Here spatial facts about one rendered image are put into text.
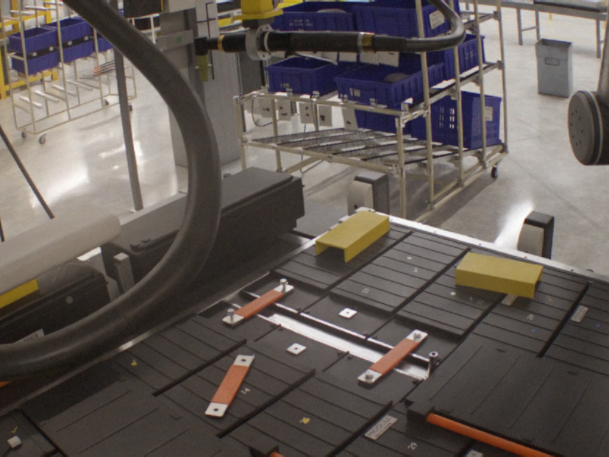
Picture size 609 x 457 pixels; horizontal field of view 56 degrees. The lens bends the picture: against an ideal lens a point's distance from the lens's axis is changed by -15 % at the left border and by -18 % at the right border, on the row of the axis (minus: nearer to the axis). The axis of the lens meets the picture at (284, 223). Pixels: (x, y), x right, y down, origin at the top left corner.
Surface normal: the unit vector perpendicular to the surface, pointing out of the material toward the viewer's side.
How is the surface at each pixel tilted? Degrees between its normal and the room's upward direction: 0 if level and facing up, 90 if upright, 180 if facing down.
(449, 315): 0
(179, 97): 57
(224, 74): 90
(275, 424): 0
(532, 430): 0
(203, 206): 37
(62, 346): 44
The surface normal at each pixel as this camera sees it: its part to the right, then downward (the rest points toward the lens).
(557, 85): -0.52, 0.39
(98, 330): 0.27, -0.45
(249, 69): 0.73, 0.22
